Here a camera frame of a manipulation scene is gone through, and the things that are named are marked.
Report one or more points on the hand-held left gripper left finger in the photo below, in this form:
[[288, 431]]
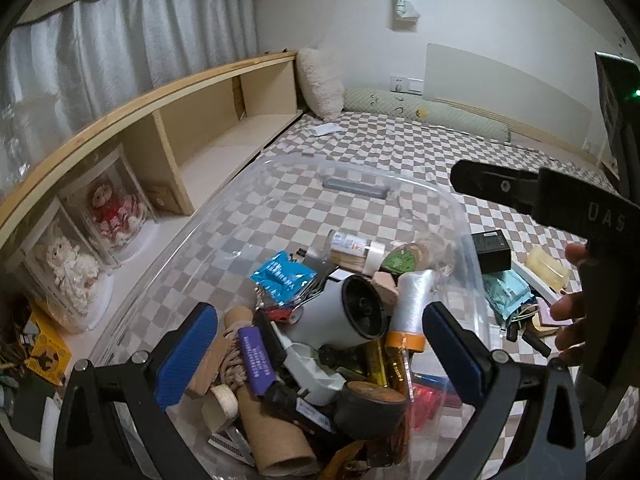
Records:
[[185, 355]]

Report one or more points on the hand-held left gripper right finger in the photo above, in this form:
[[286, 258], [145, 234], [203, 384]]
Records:
[[454, 355]]

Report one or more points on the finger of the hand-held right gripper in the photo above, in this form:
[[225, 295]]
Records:
[[490, 182]]

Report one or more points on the clear plastic container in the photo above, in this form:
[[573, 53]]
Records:
[[280, 210]]

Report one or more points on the person's right hand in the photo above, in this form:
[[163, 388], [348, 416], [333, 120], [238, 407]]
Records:
[[567, 310]]

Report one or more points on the wooden block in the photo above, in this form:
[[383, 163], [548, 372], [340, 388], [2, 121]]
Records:
[[207, 365]]

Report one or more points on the beige twine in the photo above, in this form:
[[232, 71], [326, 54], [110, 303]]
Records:
[[232, 360]]

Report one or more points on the red packets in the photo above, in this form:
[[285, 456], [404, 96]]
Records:
[[430, 400]]

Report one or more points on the small cream tape roll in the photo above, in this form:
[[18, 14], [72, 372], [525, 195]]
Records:
[[220, 400]]

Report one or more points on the black keys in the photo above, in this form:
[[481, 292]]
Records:
[[515, 330]]

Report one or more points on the masking film roll orange tape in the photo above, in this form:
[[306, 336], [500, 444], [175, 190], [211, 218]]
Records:
[[410, 305]]

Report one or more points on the yellow translucent box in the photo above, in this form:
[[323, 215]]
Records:
[[545, 267]]

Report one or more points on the purple battery cylinder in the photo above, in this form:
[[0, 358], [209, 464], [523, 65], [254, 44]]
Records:
[[256, 360]]

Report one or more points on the black box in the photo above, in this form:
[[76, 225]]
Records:
[[492, 255]]

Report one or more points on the gold packet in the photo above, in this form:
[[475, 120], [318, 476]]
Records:
[[380, 365]]

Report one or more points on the wooden bed headboard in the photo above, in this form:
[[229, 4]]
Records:
[[550, 136]]

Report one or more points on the green bolster pillow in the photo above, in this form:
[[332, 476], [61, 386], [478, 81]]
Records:
[[450, 115]]

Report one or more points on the teal packet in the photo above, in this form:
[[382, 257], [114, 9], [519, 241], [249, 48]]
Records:
[[505, 292]]

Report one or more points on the long white box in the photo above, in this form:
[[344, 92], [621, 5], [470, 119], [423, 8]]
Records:
[[532, 282]]

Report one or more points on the beige makeup sponge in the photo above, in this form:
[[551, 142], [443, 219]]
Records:
[[385, 287]]

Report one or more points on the pink card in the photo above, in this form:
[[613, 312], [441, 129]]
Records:
[[542, 312]]

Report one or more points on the black tape roll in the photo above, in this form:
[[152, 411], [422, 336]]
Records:
[[370, 405]]

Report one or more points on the round green frog badge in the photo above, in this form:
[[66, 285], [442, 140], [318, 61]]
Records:
[[402, 260]]

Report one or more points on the blue packet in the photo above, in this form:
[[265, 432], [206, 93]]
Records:
[[280, 275]]

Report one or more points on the white plug adapter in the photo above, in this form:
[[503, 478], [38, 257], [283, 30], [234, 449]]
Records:
[[310, 370]]

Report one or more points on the long cardboard tube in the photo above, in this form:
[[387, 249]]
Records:
[[280, 440]]

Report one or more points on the white cylinder black end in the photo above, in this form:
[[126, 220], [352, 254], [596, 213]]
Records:
[[325, 315]]

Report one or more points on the yellow cardboard box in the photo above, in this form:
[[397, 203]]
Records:
[[47, 340]]

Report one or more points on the white fluffy doll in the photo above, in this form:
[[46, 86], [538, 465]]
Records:
[[70, 270]]

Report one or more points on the toothpick jar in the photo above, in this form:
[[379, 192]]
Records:
[[352, 250]]

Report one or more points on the doll in red dress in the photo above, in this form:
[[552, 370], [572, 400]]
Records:
[[112, 207]]

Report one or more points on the white remote control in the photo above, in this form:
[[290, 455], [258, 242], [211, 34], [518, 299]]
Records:
[[326, 129]]

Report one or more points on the clear doll display case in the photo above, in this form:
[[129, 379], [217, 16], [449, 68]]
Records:
[[35, 240], [80, 180]]

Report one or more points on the fluffy white pillow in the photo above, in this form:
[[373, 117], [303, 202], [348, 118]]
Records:
[[320, 85]]

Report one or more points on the wooden shelf unit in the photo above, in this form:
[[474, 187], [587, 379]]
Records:
[[200, 115]]

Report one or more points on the grey curtain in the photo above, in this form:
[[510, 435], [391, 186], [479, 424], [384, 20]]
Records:
[[125, 45]]

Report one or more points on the white wall socket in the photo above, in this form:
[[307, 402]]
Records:
[[406, 85]]

